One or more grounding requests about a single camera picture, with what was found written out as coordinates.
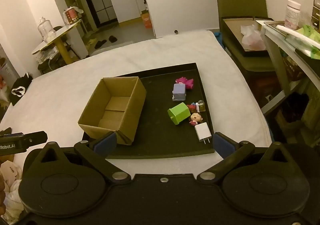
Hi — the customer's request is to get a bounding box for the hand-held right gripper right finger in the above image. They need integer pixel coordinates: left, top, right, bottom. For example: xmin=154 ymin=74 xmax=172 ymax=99
xmin=196 ymin=132 xmax=291 ymax=186

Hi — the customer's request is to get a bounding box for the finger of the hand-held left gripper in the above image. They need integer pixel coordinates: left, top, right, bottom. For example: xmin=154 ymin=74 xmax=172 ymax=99
xmin=24 ymin=131 xmax=48 ymax=151

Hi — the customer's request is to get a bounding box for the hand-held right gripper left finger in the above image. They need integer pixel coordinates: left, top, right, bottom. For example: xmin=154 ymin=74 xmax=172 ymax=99
xmin=40 ymin=131 xmax=131 ymax=186

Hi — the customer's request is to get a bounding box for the white charger plug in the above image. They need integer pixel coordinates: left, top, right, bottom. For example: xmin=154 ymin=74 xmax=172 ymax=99
xmin=194 ymin=122 xmax=213 ymax=144

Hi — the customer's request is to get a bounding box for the doll head figurine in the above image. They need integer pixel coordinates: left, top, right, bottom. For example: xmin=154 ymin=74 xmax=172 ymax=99
xmin=189 ymin=112 xmax=203 ymax=127

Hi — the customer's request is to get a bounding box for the black tray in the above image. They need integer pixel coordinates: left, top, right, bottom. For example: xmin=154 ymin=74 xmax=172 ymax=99
xmin=82 ymin=62 xmax=216 ymax=160

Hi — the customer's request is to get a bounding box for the green block toy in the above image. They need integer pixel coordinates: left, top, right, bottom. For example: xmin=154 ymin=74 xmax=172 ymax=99
xmin=167 ymin=102 xmax=192 ymax=125

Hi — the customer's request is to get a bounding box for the white plush toy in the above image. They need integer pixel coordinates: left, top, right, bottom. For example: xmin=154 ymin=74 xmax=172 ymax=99
xmin=0 ymin=159 xmax=23 ymax=223

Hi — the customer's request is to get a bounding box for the purple block toy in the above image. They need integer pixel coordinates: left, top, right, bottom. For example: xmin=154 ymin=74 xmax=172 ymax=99
xmin=172 ymin=83 xmax=188 ymax=102

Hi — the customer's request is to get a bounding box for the pink toy figure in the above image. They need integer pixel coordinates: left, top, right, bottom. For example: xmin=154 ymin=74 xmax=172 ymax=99
xmin=175 ymin=77 xmax=194 ymax=90

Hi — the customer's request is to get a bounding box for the white side desk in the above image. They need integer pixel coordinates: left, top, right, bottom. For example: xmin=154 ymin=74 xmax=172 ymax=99
xmin=255 ymin=19 xmax=320 ymax=116

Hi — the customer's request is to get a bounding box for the round table with yellow leg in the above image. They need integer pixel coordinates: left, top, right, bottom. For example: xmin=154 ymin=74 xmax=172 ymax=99
xmin=31 ymin=19 xmax=82 ymax=66

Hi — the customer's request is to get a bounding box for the dark framed tray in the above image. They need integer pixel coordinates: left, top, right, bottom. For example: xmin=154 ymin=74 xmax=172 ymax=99
xmin=220 ymin=16 xmax=275 ymax=57

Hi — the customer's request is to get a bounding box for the clear water jug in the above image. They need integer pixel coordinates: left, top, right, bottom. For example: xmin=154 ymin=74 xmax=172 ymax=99
xmin=38 ymin=16 xmax=56 ymax=40

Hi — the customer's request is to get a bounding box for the clear plastic bag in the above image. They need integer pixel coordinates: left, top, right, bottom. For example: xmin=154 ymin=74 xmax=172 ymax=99
xmin=240 ymin=24 xmax=266 ymax=50

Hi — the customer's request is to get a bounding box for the red snack bag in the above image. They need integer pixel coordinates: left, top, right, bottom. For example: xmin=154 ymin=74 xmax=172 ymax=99
xmin=63 ymin=6 xmax=83 ymax=25

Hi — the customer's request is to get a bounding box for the orange cardboard box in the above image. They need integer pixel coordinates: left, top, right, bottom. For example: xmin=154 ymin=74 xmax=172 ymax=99
xmin=140 ymin=11 xmax=153 ymax=29

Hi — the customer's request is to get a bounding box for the white cabinet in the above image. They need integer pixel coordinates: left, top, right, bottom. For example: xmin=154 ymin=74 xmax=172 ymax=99
xmin=109 ymin=0 xmax=148 ymax=24

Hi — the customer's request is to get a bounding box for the green packet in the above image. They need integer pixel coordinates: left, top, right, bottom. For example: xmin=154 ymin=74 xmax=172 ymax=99
xmin=294 ymin=24 xmax=320 ymax=60

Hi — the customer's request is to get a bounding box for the white bottle with pink label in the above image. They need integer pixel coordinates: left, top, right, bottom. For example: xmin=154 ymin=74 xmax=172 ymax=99
xmin=285 ymin=0 xmax=302 ymax=31

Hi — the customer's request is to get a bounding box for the small drawer organizer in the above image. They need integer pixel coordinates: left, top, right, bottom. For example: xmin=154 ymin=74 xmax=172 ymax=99
xmin=311 ymin=0 xmax=320 ymax=28

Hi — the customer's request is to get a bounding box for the black bag with white handle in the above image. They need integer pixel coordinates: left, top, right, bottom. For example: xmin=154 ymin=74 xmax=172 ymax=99
xmin=9 ymin=72 xmax=33 ymax=106

